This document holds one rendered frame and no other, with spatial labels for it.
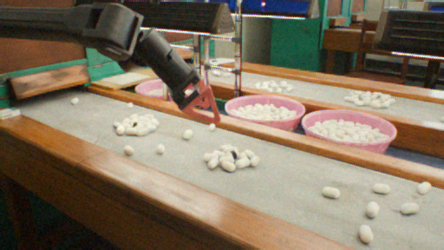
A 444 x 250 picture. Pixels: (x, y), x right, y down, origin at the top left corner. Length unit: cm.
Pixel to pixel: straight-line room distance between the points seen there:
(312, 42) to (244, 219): 309
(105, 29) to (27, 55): 85
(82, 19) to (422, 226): 71
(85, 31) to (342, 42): 310
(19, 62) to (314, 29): 278
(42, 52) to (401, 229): 127
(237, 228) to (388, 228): 28
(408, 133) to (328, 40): 249
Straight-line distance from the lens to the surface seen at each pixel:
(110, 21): 63
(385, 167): 91
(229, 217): 65
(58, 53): 151
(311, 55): 366
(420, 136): 121
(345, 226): 71
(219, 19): 86
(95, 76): 159
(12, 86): 138
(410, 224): 76
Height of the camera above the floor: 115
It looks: 21 degrees down
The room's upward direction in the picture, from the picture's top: straight up
